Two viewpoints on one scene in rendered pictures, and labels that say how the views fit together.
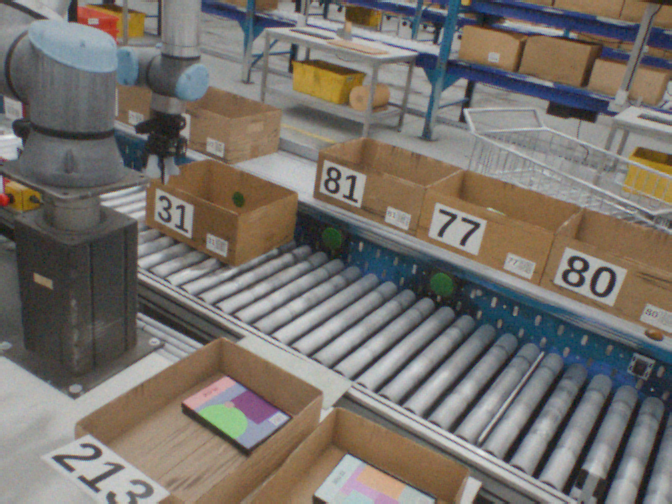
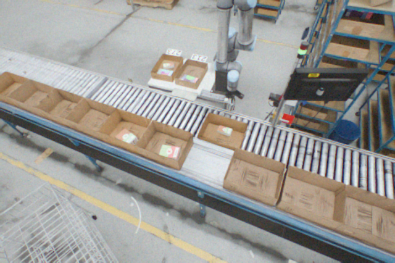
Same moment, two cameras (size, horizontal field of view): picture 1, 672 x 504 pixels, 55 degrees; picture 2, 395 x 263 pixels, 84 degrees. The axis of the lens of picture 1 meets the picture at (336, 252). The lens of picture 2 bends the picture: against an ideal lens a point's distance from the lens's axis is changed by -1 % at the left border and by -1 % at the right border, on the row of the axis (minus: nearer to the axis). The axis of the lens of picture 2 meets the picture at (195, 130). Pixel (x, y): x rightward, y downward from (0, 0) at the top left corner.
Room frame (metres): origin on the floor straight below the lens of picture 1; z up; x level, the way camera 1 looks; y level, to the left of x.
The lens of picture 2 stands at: (3.06, 0.09, 2.56)
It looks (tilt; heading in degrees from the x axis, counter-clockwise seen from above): 54 degrees down; 178
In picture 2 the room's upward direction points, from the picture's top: 5 degrees counter-clockwise
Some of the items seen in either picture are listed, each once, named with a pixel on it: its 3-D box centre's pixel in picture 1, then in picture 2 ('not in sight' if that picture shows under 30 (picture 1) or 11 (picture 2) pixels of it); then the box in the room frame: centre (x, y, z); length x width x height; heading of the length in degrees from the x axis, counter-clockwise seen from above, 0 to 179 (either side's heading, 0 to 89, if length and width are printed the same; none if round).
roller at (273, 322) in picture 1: (310, 300); (185, 121); (1.59, 0.05, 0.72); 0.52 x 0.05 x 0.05; 150
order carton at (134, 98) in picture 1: (144, 96); (310, 196); (2.60, 0.89, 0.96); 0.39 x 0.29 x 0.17; 60
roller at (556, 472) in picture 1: (578, 429); (124, 102); (1.20, -0.62, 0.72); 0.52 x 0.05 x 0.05; 150
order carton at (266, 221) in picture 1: (221, 208); (222, 134); (1.89, 0.39, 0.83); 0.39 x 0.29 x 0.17; 60
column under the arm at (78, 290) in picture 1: (79, 285); (224, 76); (1.18, 0.54, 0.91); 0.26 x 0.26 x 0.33; 64
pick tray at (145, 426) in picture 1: (206, 427); (191, 73); (0.94, 0.19, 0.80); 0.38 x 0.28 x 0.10; 151
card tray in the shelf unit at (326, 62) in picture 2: not in sight; (337, 57); (1.41, 1.58, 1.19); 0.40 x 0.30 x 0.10; 150
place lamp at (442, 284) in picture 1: (441, 285); not in sight; (1.65, -0.32, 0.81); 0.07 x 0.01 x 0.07; 60
